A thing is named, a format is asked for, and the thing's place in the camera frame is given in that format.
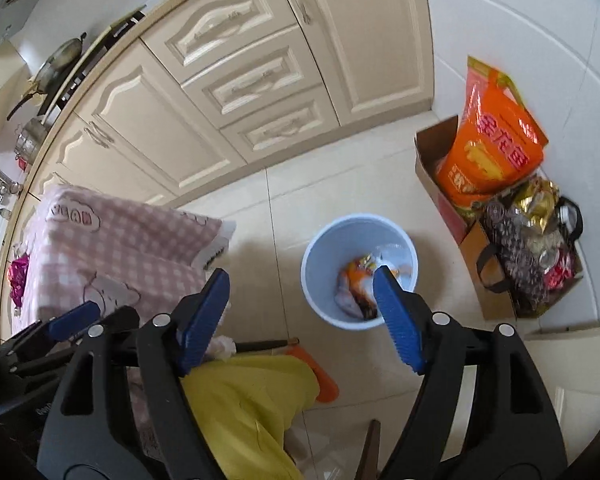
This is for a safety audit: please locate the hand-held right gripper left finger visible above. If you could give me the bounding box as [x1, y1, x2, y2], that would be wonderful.
[37, 268, 231, 480]

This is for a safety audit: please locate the black gas stove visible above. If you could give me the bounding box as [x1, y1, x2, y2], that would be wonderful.
[37, 5, 147, 116]

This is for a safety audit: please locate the wooden stick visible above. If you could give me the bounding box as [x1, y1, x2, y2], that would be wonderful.
[233, 338, 301, 354]

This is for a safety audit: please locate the orange snack wrapper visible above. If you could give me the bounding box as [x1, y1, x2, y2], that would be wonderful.
[341, 258, 382, 319]

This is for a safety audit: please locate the gold foil package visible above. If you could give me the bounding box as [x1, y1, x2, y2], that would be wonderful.
[511, 179, 561, 234]

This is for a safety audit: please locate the pink checked tablecloth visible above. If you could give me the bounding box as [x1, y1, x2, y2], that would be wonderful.
[17, 184, 237, 466]

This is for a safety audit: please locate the magenta snack wrapper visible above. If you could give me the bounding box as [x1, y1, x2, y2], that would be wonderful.
[7, 254, 31, 309]

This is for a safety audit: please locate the small cream drawer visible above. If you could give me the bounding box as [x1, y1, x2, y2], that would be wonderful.
[219, 87, 341, 164]

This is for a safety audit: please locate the steel frying pan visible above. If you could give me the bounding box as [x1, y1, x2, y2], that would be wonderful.
[7, 32, 89, 121]

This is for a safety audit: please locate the orange food bag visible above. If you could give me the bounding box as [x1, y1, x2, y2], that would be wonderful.
[434, 56, 549, 209]

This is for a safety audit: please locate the orange slipper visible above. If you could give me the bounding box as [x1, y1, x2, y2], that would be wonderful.
[285, 344, 339, 404]

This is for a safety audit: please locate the brown wooden leg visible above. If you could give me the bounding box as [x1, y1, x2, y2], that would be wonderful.
[357, 419, 382, 480]

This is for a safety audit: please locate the medium cream drawer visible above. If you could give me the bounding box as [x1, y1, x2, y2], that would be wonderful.
[182, 27, 326, 129]

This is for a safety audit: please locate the large cream drawer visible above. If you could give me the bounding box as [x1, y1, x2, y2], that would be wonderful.
[140, 0, 301, 81]

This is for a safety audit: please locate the yellow cloth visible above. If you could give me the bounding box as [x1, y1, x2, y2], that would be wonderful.
[180, 354, 321, 480]

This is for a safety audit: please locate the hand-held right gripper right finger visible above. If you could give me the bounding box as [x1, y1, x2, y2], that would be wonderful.
[372, 265, 569, 480]

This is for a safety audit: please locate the cream kitchen cabinet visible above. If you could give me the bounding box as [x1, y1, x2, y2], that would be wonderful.
[0, 0, 434, 242]

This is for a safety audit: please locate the brown cardboard box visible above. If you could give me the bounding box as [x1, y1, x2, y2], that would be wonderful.
[414, 114, 586, 322]

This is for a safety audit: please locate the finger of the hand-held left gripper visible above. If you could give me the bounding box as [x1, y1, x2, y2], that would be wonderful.
[99, 305, 141, 339]
[48, 302, 102, 342]

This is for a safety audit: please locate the hanging utensil rack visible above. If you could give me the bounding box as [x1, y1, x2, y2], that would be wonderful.
[0, 152, 24, 221]

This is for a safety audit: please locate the cream range hood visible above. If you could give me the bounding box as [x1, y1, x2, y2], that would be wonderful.
[0, 0, 57, 152]

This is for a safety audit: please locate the light blue trash bin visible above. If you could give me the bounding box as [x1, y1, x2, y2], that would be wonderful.
[300, 214, 420, 330]

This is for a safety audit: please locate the steel pot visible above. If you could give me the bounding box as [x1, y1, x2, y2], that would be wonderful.
[14, 117, 49, 161]

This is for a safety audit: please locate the black patterned tote bag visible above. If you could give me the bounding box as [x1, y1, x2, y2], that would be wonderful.
[476, 194, 584, 319]

